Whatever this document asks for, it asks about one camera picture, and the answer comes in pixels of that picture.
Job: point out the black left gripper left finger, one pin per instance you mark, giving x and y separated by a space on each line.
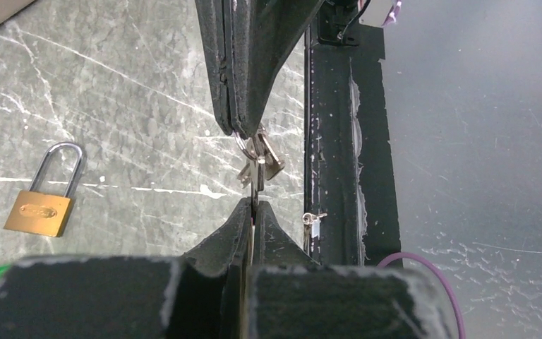
197 295

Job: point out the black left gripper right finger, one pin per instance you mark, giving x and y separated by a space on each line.
296 298

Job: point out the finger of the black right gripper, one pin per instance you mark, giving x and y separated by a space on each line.
260 37
211 22

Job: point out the silver key bunch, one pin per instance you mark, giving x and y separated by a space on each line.
262 162

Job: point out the brass padlock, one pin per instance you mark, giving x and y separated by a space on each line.
35 212

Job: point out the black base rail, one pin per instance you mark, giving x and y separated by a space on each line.
348 170

